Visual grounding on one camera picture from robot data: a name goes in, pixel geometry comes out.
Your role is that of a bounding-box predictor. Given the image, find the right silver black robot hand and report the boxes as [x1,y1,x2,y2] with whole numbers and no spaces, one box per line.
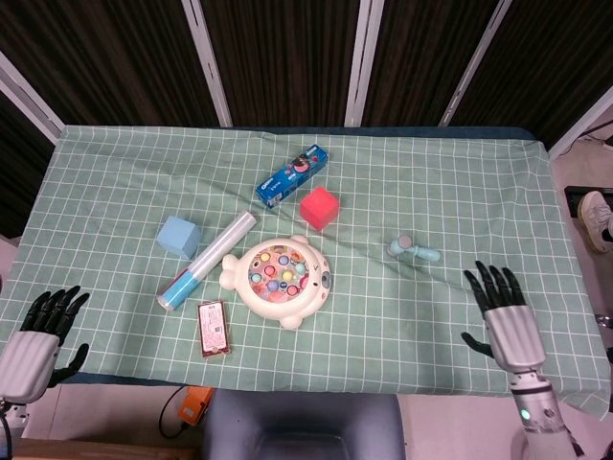
[460,261,548,377]

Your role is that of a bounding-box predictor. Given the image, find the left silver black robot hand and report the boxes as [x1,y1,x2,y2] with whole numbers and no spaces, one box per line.
[0,286,91,403]

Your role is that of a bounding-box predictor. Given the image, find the small teal handle toy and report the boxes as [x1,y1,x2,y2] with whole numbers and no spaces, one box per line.
[387,234,441,263]

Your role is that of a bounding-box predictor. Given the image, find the white sneaker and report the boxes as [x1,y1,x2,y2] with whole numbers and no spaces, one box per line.
[576,190,613,254]

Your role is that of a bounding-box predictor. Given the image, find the green checked tablecloth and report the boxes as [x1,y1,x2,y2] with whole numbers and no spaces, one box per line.
[0,125,612,419]

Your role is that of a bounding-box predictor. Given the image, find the black flat box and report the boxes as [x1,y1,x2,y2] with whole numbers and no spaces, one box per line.
[563,185,588,219]

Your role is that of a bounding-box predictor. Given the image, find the orange device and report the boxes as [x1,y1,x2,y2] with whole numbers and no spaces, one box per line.
[179,385,216,426]

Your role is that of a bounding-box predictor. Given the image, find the brown printed card box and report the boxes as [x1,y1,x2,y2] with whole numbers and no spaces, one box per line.
[196,300,234,358]

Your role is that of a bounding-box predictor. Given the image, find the light blue foam cube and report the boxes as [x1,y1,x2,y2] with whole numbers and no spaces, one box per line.
[155,216,201,261]

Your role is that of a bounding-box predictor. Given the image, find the clear film roll blue label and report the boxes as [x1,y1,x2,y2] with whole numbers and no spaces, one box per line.
[155,211,257,312]

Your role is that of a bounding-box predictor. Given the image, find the dark grey padded seat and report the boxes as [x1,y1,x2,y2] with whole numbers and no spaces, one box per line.
[200,387,407,460]

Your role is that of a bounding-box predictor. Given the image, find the red foam cube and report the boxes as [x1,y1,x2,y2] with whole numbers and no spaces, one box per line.
[300,187,341,231]

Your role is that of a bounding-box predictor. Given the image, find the fish-shaped fishing toy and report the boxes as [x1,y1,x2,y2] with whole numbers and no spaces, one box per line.
[218,234,334,330]

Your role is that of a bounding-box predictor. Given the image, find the blue Oreo cookie box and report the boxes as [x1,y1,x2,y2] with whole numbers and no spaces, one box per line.
[255,147,329,209]

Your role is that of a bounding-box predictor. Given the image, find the black cable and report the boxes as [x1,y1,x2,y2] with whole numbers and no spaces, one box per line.
[158,385,193,440]

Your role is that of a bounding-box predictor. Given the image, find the white partition post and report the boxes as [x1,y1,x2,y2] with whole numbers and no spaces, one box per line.
[548,85,613,159]
[0,50,66,145]
[439,0,512,128]
[180,0,235,128]
[344,0,386,128]

